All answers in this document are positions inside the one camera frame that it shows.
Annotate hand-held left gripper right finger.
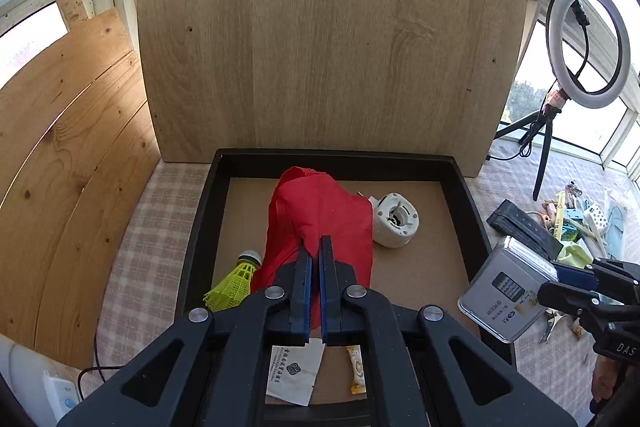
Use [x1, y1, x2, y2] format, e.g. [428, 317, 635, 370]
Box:
[320, 235, 577, 427]

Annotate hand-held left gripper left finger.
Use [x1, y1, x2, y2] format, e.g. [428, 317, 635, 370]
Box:
[57, 244, 313, 427]

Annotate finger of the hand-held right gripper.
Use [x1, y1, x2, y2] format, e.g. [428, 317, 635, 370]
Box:
[537, 281, 626, 323]
[552, 257, 640, 294]

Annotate silver tin box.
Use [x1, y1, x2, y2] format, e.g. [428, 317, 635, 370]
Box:
[457, 236, 559, 344]

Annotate red cloth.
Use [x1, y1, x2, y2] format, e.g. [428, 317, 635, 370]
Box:
[250, 166, 376, 329]

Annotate black tray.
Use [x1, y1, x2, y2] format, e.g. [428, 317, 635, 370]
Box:
[176, 148, 517, 419]

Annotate person's right hand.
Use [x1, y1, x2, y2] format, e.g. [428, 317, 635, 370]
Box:
[591, 354, 623, 408]

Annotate metal pliers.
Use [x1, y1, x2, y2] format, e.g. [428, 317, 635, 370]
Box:
[538, 309, 564, 344]

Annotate pile of small sundries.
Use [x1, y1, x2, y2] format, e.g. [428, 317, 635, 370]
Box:
[539, 181, 633, 269]

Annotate black rectangular case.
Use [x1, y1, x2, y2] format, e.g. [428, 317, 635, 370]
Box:
[486, 199, 565, 261]

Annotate yellow shuttlecock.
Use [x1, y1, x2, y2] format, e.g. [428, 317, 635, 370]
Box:
[202, 250, 264, 313]

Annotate white paper napkin packet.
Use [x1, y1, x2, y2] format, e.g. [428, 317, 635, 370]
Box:
[265, 338, 326, 408]

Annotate orange snack packet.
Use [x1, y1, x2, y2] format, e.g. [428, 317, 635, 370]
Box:
[346, 345, 368, 396]

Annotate white round device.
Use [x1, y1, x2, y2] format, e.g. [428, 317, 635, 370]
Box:
[371, 192, 421, 249]

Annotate black tripod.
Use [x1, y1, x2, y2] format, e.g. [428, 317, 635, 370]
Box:
[492, 91, 571, 202]

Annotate white power strip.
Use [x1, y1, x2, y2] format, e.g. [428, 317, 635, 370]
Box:
[42, 371, 82, 423]

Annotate large light wooden board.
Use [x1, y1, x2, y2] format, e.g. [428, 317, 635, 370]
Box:
[135, 0, 530, 179]

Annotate knotty plywood board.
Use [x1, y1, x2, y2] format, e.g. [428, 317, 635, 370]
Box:
[0, 7, 162, 371]

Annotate small wooden strip with holes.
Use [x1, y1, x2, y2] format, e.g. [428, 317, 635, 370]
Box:
[52, 0, 96, 30]

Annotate black ring light cable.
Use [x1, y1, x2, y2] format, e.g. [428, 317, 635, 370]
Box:
[487, 0, 592, 162]

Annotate white ring light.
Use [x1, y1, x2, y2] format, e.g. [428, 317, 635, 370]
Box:
[545, 0, 632, 110]

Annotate black power cable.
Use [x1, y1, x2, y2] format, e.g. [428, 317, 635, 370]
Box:
[77, 336, 122, 404]

